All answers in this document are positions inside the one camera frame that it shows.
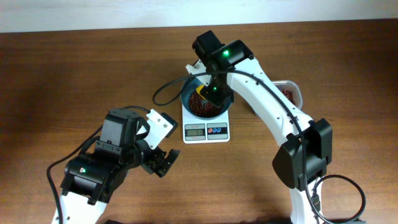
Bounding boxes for yellow plastic measuring scoop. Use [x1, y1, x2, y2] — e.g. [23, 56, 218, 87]
[195, 85, 208, 100]

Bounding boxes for clear container of red beans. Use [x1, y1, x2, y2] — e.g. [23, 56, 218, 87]
[272, 80, 303, 110]

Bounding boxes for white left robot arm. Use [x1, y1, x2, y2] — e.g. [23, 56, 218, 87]
[52, 106, 180, 223]

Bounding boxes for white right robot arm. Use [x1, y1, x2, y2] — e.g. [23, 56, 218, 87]
[189, 30, 333, 223]

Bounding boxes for red beans in bowl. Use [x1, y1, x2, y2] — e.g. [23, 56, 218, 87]
[188, 91, 221, 118]

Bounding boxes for blue-grey bowl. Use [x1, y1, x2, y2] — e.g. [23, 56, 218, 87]
[180, 78, 232, 119]

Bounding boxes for white digital kitchen scale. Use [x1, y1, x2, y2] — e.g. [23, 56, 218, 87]
[182, 105, 230, 144]

